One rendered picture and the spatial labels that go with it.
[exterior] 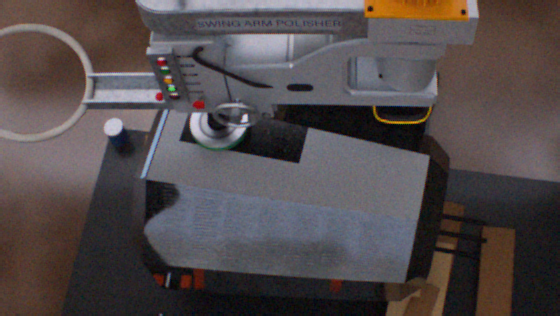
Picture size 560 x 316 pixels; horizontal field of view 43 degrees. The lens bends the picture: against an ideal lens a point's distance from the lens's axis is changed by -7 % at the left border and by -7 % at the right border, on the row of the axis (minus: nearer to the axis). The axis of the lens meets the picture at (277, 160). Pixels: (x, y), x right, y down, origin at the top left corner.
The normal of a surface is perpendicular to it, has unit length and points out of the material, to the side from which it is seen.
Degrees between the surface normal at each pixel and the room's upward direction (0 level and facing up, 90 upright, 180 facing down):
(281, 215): 45
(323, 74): 90
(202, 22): 90
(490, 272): 0
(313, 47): 40
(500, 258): 0
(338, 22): 90
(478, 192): 0
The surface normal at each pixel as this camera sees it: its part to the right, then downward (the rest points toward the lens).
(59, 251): -0.08, -0.44
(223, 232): -0.20, 0.32
